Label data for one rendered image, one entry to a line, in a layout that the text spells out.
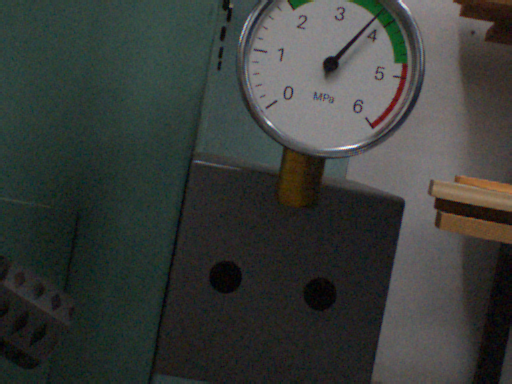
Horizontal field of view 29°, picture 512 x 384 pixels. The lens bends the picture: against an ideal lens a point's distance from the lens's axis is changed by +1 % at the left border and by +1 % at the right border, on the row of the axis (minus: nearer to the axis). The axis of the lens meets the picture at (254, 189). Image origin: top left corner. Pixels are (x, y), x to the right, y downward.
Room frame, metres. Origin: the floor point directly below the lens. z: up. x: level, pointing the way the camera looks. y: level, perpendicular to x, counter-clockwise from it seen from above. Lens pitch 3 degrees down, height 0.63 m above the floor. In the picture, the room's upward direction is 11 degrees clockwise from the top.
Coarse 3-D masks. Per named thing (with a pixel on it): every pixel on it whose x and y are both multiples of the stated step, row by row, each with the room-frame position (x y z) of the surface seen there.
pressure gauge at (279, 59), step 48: (288, 0) 0.32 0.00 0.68; (336, 0) 0.33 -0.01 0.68; (384, 0) 0.33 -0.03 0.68; (240, 48) 0.32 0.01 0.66; (288, 48) 0.32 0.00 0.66; (336, 48) 0.33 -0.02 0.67; (384, 48) 0.33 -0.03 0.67; (288, 96) 0.33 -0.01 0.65; (336, 96) 0.33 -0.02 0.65; (384, 96) 0.33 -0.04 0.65; (288, 144) 0.32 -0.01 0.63; (336, 144) 0.33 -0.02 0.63; (288, 192) 0.35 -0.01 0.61
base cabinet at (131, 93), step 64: (0, 0) 0.38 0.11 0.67; (64, 0) 0.38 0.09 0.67; (128, 0) 0.38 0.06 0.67; (192, 0) 0.38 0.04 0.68; (0, 64) 0.38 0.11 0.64; (64, 64) 0.38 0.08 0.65; (128, 64) 0.38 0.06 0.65; (192, 64) 0.39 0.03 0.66; (0, 128) 0.38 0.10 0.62; (64, 128) 0.38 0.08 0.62; (128, 128) 0.38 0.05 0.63; (192, 128) 0.39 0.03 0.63; (0, 192) 0.38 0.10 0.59; (64, 192) 0.38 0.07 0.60; (128, 192) 0.38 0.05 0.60; (64, 256) 0.38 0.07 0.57; (128, 256) 0.38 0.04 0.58; (128, 320) 0.38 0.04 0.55
